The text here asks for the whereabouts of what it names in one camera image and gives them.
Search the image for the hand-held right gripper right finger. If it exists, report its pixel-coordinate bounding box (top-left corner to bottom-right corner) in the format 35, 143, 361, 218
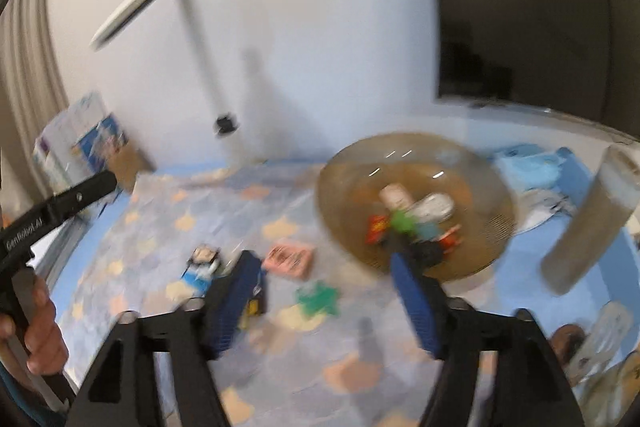
390, 251, 586, 427

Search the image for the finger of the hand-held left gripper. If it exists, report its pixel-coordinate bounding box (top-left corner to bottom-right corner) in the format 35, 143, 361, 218
62, 171, 118, 220

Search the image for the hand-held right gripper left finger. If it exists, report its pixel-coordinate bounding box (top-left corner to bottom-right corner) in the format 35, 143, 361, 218
65, 249, 263, 427

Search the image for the red doll with black hair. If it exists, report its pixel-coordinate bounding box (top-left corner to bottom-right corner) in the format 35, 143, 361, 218
440, 224, 463, 253

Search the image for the bright green spiky toy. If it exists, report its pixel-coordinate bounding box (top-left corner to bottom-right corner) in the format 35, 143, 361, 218
390, 209, 418, 235

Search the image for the white correction tape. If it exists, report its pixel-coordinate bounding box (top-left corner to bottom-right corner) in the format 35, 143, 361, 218
407, 192, 456, 224

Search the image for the beige sandal toy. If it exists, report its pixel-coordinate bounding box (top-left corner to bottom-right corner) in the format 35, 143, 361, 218
379, 183, 413, 210

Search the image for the brown glass bowl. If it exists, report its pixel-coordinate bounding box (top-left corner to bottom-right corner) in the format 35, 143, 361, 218
315, 133, 516, 285

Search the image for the person's left hand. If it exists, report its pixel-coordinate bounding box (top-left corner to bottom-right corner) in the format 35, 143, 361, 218
0, 279, 71, 378

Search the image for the yellow and black clip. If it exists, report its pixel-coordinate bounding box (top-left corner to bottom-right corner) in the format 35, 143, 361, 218
240, 292, 268, 330

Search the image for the blue small box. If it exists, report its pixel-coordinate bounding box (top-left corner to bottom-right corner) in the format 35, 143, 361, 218
180, 269, 216, 298

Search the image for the brown pencil holder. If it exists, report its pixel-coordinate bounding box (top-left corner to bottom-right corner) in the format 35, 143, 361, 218
107, 142, 156, 192

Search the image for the row of books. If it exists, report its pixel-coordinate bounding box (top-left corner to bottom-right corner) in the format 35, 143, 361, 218
32, 92, 128, 192

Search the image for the pink small box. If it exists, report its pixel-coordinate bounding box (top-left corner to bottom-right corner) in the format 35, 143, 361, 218
263, 243, 317, 280

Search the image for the teal-green spiky toy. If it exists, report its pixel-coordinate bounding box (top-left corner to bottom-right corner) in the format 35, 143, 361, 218
295, 284, 341, 318

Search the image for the fan-patterned tablecloth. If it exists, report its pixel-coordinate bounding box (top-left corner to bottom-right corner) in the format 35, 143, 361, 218
55, 164, 501, 427

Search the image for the beige curtain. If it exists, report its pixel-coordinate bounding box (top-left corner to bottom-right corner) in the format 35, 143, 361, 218
0, 0, 71, 218

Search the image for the white cloth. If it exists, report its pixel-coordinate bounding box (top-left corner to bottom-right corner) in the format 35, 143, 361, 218
515, 189, 576, 235

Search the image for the blue cloth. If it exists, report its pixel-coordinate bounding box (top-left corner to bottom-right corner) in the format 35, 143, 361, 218
492, 147, 576, 192

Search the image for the silver thermos bottle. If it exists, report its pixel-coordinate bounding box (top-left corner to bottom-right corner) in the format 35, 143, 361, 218
540, 144, 640, 295

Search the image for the phone stand with wooden base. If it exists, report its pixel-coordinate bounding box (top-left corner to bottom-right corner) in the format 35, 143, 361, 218
550, 302, 636, 383

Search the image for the white desk lamp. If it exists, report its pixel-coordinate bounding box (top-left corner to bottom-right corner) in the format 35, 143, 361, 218
90, 0, 241, 158

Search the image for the grey transparent cup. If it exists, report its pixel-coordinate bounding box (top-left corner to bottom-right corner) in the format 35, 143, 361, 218
575, 357, 640, 418

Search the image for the black-haired doll keychain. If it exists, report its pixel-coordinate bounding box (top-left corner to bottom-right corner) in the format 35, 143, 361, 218
187, 244, 223, 275

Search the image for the black wall television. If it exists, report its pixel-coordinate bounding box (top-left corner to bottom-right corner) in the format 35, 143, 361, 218
425, 0, 618, 130

